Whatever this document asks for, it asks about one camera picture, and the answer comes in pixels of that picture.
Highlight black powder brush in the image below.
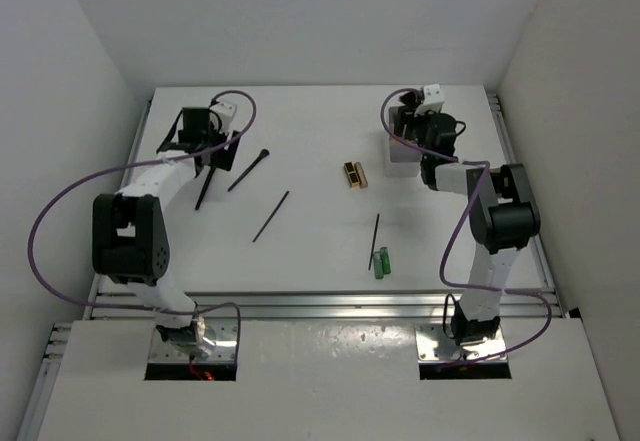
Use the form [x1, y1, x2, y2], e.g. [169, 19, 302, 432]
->
[195, 166, 216, 211]

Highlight white three-compartment organizer box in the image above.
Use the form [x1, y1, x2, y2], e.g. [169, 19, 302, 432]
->
[383, 107, 422, 178]

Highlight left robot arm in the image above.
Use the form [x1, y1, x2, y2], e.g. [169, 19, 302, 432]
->
[92, 101, 238, 357]

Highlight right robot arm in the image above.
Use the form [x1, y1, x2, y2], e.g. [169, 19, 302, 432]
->
[391, 107, 541, 345]

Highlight black small round brush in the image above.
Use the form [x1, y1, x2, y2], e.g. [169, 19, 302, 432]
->
[227, 149, 270, 192]

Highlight black thin pencil left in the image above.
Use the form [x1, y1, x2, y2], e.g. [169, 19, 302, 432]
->
[252, 190, 290, 244]

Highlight black thin pencil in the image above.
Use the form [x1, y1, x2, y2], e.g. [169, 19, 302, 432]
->
[252, 190, 290, 244]
[368, 213, 380, 270]

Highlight rose gold lipstick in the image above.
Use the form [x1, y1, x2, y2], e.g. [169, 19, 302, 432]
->
[354, 162, 368, 189]

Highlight black gold lipstick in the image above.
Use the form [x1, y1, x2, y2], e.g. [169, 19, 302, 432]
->
[343, 162, 361, 188]

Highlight black thin pencil right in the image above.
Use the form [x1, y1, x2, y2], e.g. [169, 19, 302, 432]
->
[368, 213, 380, 270]

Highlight green tube left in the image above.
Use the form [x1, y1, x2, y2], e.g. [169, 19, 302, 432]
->
[372, 251, 385, 279]

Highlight green tube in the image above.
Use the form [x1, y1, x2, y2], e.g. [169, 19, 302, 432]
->
[372, 251, 385, 279]
[380, 247, 391, 275]

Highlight green tube right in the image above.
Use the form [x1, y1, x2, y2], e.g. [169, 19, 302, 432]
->
[380, 247, 391, 275]

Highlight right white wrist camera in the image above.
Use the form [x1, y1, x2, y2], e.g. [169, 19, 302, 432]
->
[415, 84, 445, 116]

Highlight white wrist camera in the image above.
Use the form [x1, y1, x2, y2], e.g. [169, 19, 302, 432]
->
[209, 101, 237, 133]
[415, 84, 445, 116]

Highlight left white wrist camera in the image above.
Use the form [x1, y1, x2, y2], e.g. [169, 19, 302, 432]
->
[209, 101, 237, 133]

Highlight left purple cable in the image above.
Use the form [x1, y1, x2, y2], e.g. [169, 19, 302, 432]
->
[27, 90, 259, 357]

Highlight purple cable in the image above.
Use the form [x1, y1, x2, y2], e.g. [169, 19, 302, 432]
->
[27, 90, 259, 357]
[380, 88, 553, 365]

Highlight aluminium rail front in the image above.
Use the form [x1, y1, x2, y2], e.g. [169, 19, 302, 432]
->
[85, 290, 563, 320]

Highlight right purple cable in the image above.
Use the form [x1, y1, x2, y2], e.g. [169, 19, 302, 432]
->
[380, 88, 553, 365]

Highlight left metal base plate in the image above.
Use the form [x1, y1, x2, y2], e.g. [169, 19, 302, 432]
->
[148, 319, 237, 365]

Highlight metal base plate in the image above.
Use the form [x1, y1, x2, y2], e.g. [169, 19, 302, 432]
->
[148, 319, 237, 365]
[415, 323, 507, 364]

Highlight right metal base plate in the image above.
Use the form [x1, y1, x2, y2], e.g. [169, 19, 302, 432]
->
[415, 323, 507, 364]

